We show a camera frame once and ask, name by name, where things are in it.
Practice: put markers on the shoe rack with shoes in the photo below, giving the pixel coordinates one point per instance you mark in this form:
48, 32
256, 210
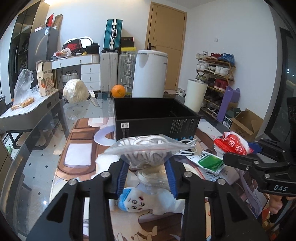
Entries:
217, 71

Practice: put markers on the anime print desk mat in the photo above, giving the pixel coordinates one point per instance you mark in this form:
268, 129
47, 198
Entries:
90, 137

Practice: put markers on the red white snack packet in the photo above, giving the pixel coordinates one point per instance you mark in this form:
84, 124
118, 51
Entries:
231, 142

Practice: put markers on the teal suitcase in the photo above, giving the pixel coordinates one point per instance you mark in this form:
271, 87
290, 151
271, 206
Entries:
112, 35

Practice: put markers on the red black shoe bag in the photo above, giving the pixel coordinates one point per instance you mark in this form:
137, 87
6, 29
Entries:
75, 46

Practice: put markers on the dark grey refrigerator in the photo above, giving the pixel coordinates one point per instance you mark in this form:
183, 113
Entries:
42, 45

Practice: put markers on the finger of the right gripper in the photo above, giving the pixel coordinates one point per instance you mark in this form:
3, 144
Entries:
273, 149
254, 165

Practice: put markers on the white drawer desk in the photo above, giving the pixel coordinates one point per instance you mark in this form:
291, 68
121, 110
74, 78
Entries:
85, 68

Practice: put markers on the clear plastic snack bag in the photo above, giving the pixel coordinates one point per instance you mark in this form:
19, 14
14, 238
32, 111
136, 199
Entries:
24, 95

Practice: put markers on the orange fruit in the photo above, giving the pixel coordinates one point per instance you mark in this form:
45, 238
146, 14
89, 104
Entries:
118, 91

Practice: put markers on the white plush toy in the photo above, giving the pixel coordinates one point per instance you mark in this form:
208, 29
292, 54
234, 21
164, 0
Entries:
134, 200

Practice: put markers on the white suitcase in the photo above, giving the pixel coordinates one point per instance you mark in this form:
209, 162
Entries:
108, 71

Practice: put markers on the printed fruit carton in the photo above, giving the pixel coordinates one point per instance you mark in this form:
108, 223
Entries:
45, 77

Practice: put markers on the grey side table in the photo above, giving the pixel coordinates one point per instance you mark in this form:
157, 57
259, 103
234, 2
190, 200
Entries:
23, 120

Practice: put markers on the wooden door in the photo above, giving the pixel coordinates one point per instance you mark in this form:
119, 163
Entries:
166, 33

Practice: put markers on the white foam wrap roll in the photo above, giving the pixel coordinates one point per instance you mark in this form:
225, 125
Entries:
104, 161

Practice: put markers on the cream cylindrical cup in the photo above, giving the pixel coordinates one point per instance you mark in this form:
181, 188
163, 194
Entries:
195, 94

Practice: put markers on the cream yarn ball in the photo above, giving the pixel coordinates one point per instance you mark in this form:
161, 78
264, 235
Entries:
75, 91

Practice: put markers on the white electric kettle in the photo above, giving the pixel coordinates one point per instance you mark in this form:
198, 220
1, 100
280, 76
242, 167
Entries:
150, 74

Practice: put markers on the silver suitcase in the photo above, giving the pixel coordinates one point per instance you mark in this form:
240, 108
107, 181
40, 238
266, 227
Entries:
125, 73

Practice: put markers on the green medicine sachet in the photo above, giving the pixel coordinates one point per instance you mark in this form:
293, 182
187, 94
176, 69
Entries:
208, 161

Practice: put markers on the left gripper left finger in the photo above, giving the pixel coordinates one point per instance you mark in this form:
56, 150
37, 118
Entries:
63, 218

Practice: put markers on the black cardboard box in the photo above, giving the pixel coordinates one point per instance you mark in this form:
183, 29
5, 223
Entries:
136, 117

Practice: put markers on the brown cardboard box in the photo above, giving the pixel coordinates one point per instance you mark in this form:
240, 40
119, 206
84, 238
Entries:
246, 124

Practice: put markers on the person right hand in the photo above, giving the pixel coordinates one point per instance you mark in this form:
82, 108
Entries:
275, 203

